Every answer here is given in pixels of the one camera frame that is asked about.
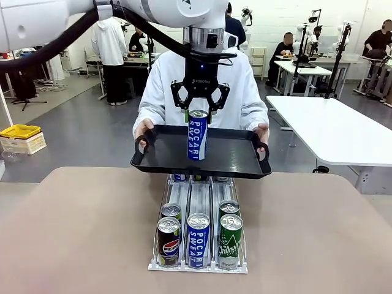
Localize black left arm cable sleeve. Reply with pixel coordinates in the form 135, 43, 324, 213
0, 6, 192, 73

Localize black plastic serving tray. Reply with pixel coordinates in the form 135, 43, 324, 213
130, 124, 273, 181

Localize white shelf cart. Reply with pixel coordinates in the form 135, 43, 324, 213
251, 46, 268, 81

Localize person's left hand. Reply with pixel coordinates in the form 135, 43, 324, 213
251, 122, 271, 143

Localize person in white hoodie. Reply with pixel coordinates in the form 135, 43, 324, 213
132, 50, 270, 141

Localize green can second row left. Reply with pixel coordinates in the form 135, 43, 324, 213
160, 202, 183, 221

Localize man white hoodie black trousers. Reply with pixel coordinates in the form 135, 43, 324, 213
91, 17, 128, 107

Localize large white table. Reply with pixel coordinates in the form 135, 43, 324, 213
265, 95, 392, 194

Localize white wire can rack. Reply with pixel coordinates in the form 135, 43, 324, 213
148, 173, 249, 273

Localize black tripod with bag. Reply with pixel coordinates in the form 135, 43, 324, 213
0, 70, 48, 111

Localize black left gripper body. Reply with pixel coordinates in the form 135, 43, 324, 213
181, 51, 223, 96

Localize person's left forearm white sleeve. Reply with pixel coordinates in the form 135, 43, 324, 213
240, 100, 270, 132

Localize seated person in black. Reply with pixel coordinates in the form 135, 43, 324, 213
265, 32, 295, 87

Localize tall black camera stand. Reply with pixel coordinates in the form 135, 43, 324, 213
325, 23, 353, 99

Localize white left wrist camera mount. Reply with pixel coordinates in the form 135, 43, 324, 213
206, 30, 240, 50

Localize person's right forearm white sleeve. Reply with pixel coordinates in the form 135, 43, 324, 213
132, 100, 168, 138

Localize yellow and white crate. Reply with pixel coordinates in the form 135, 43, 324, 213
0, 124, 48, 156

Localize person's right hand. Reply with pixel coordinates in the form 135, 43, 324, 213
134, 118, 157, 145

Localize white humanoid robot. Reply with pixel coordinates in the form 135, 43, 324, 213
240, 7, 254, 31

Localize person in navy clothes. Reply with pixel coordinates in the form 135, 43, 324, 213
225, 1, 247, 50

